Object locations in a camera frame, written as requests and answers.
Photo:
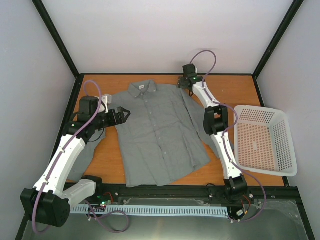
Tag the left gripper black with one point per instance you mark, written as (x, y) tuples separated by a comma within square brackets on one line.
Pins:
[(114, 121)]

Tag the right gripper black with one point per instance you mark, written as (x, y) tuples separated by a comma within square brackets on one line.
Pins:
[(180, 83)]

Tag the grey button-up shirt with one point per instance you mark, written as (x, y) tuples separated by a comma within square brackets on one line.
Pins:
[(164, 139)]

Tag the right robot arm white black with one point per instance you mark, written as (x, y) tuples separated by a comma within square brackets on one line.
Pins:
[(216, 125)]

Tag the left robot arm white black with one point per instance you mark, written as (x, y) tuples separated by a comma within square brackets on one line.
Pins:
[(48, 202)]

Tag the white plastic perforated basket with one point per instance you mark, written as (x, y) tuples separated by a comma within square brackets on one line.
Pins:
[(263, 141)]

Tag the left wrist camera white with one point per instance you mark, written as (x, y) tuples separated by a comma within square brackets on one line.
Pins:
[(106, 100)]

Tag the light blue slotted cable duct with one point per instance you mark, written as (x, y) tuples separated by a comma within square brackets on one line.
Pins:
[(164, 211)]

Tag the right black frame post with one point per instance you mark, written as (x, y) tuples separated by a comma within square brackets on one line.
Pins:
[(281, 30)]

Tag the black frame post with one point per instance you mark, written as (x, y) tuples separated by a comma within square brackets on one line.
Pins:
[(47, 20), (281, 30)]

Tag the left black frame post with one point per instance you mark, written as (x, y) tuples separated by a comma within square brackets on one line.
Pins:
[(47, 20)]

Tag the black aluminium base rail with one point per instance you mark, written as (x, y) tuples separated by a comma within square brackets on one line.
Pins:
[(208, 194)]

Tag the metal base plate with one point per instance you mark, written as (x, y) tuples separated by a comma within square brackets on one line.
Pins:
[(280, 220)]

